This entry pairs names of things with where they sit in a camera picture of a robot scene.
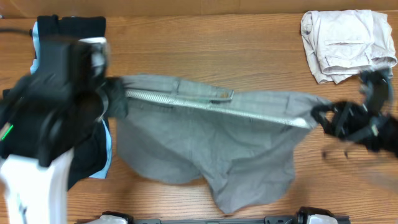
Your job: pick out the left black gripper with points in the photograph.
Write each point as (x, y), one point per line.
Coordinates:
(109, 86)

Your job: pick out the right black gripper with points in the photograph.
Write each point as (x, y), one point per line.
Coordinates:
(351, 117)

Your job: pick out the grey shorts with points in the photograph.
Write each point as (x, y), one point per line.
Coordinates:
(242, 143)

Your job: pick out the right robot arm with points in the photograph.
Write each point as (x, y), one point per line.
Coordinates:
(355, 159)

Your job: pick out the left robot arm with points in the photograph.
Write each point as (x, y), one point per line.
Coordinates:
(36, 194)

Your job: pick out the black garment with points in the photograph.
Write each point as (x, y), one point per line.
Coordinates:
(84, 155)

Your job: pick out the folded beige shorts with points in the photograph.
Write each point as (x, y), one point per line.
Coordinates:
(341, 44)

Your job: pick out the light blue garment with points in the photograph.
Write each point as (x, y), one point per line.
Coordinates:
(103, 170)

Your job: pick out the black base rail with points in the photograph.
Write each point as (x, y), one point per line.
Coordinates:
(305, 215)

